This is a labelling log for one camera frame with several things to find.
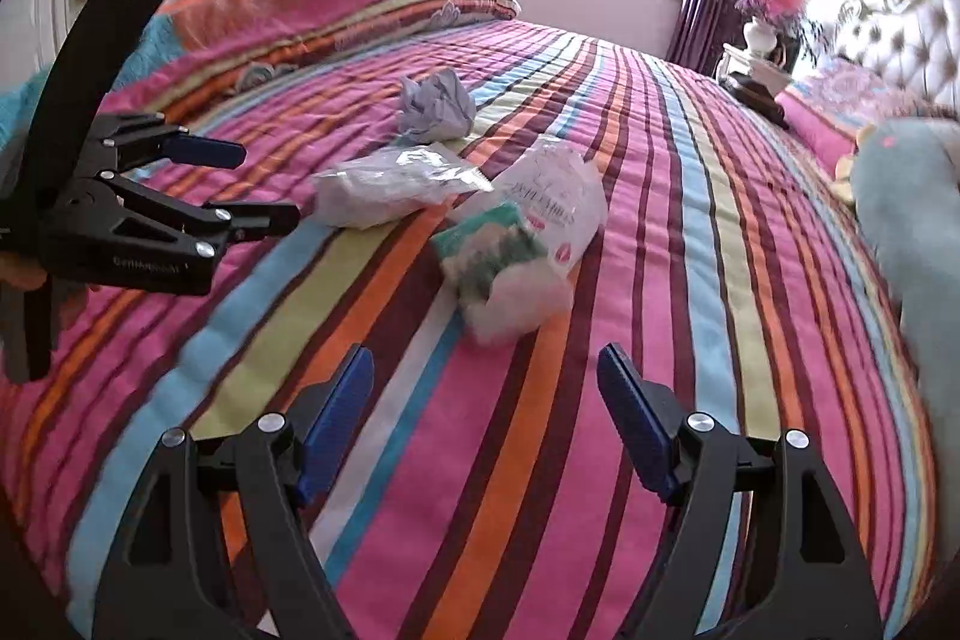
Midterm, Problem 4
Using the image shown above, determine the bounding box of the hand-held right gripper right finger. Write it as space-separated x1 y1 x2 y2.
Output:
596 342 882 640

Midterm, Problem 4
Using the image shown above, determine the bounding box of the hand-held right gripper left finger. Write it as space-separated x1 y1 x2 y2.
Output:
94 344 376 640

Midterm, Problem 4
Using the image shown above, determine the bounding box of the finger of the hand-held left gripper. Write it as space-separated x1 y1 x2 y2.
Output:
86 111 247 176
112 175 301 257

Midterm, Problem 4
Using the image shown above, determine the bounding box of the clear plastic bag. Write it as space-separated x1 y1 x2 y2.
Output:
311 143 494 230

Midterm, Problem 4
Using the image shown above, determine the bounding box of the grey paper ball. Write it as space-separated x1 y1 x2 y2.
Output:
397 68 478 145

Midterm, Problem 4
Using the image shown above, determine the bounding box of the green white packet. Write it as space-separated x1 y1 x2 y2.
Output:
433 201 554 305

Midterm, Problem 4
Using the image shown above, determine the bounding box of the white printed plastic bag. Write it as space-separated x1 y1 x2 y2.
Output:
431 136 608 341

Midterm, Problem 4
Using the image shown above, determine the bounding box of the person's left hand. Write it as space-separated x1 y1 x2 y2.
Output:
0 250 46 292

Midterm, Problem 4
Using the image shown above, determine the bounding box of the light blue blanket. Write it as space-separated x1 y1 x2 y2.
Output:
0 10 177 169

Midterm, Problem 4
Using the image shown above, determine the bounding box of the striped bedspread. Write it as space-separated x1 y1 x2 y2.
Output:
0 10 942 640

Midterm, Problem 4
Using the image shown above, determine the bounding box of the striped orange pillow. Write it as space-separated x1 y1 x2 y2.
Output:
161 0 528 86

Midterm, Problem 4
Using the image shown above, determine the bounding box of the teal plush toy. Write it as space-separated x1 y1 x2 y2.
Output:
836 119 960 390

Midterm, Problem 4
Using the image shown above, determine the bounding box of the white nightstand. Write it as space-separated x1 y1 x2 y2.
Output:
716 44 797 131

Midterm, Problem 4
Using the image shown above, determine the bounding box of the pink patterned pillow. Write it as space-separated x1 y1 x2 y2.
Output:
776 59 942 176

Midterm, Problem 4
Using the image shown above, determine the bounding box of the white vase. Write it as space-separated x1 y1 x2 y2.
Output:
742 17 781 64

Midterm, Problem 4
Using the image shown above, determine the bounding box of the tufted ornate headboard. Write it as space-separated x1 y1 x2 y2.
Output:
831 0 960 110

